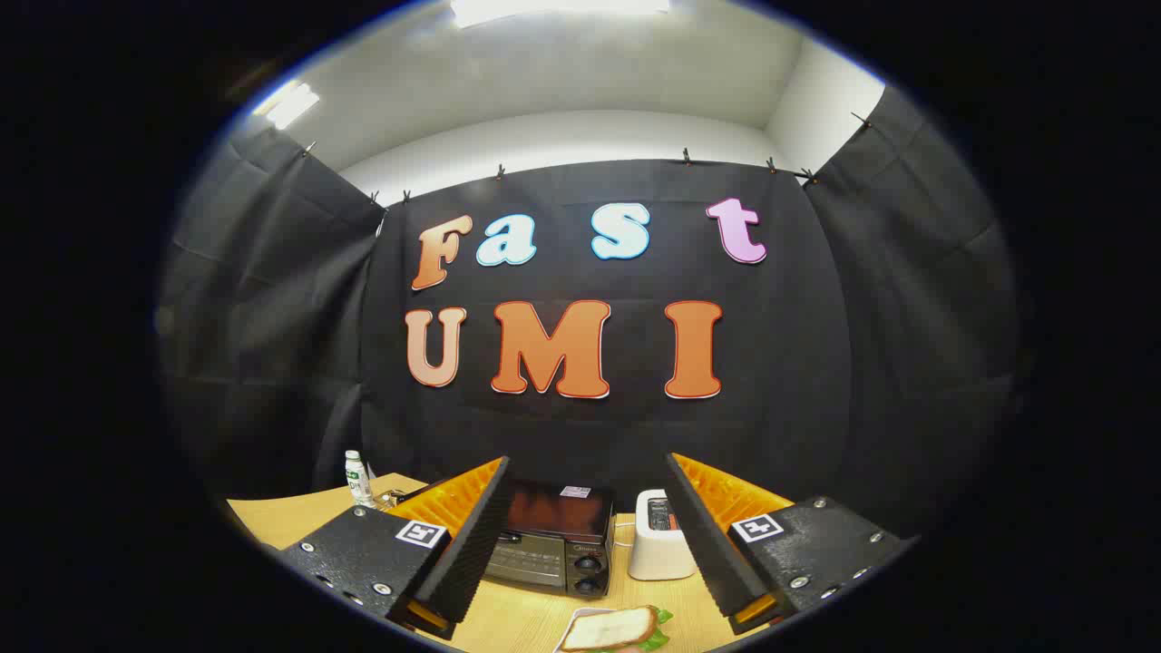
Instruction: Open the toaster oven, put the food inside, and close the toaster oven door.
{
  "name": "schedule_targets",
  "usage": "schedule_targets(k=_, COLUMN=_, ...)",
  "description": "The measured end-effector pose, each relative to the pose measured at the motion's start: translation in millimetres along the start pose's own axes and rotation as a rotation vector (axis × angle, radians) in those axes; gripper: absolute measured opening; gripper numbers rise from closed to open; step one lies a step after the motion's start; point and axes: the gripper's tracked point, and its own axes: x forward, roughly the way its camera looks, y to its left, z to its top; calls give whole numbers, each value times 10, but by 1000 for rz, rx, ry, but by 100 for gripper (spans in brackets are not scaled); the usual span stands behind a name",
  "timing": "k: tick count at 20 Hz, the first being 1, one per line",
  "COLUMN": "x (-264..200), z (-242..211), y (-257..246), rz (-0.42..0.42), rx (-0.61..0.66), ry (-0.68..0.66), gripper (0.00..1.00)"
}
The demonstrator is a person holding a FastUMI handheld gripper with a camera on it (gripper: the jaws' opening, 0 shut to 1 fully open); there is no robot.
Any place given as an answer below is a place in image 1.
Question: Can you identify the small ceiling light panel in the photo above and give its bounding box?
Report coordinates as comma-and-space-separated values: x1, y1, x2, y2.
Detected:
252, 80, 321, 131

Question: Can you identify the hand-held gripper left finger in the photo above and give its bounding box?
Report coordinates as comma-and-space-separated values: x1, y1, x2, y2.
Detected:
277, 456, 511, 641

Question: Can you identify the white plastic tray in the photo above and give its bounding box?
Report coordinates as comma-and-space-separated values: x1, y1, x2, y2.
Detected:
551, 606, 627, 653

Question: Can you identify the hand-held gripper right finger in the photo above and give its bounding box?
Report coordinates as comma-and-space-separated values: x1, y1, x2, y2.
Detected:
665, 453, 919, 636

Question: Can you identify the black toaster oven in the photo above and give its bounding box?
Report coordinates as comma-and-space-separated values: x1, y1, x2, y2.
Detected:
481, 479, 618, 599

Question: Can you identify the toast sandwich with lettuce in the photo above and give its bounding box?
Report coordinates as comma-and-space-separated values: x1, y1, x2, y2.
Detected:
560, 606, 674, 653

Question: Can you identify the white slot toaster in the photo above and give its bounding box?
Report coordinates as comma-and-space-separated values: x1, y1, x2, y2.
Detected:
628, 490, 699, 581

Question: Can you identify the white bottle with green label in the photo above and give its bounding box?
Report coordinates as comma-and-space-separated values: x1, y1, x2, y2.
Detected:
345, 450, 375, 509

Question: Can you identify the large ceiling light panel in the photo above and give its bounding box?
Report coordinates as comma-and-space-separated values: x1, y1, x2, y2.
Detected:
449, 0, 672, 28

